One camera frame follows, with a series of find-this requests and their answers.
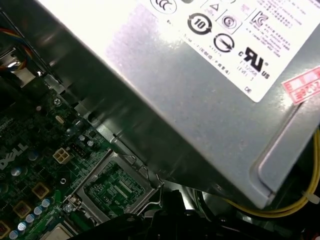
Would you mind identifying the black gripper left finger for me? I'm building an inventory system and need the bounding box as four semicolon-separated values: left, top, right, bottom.
97;189;175;240

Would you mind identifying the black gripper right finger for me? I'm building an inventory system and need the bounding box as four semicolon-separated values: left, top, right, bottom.
173;189;293;240

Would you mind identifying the thin metal locking lever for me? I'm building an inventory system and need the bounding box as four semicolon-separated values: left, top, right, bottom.
133;173;166;216

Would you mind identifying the metal socket cover frame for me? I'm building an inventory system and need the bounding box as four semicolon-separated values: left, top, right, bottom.
63;149;162;226

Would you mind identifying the silver CPU chip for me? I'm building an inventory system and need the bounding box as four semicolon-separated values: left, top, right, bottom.
39;221;82;240

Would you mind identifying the grey power supply unit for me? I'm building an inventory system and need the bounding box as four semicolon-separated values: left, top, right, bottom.
32;0;320;210

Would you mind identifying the green motherboard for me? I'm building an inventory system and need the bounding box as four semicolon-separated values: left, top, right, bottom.
0;82;163;240

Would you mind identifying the yellow wire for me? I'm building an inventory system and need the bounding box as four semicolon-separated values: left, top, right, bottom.
224;129;320;221

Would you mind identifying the thin red fan wire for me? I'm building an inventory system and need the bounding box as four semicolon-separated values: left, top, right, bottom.
0;26;35;75

